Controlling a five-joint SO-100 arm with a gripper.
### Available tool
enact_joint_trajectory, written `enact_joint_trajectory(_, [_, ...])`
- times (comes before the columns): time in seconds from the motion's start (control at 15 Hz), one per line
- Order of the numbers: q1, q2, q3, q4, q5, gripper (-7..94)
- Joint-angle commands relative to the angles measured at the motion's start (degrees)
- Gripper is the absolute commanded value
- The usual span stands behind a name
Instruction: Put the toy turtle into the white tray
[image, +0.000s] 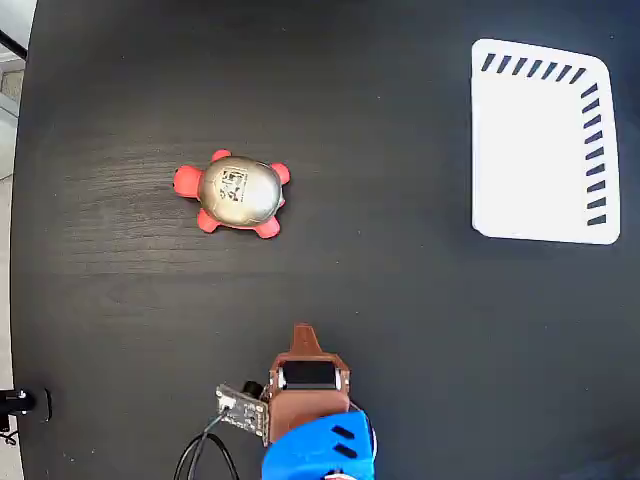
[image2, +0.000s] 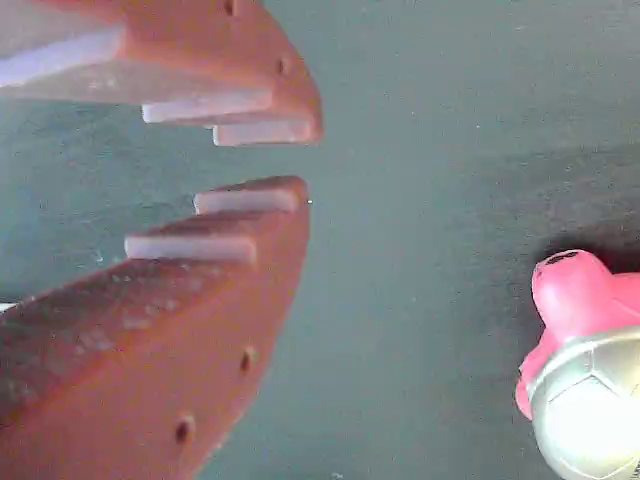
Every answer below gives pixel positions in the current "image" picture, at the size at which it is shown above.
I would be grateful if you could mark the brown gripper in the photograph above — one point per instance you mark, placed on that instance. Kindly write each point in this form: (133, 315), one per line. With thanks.
(307, 404)

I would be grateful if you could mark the red turtle toy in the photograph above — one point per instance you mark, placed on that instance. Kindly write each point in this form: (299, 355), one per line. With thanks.
(240, 192)

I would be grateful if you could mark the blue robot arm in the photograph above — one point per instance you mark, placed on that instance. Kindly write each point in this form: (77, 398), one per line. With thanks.
(315, 450)

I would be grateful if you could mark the white tray with black stripes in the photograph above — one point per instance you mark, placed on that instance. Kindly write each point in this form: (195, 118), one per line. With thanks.
(535, 150)

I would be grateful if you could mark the black table clamp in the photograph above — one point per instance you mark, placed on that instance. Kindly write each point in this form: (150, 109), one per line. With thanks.
(25, 402)

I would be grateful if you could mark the black diagonal bar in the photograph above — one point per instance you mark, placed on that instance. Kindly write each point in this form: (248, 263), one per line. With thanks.
(12, 44)

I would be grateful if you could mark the bare camera circuit board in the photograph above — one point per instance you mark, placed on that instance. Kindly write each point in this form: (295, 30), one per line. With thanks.
(240, 410)

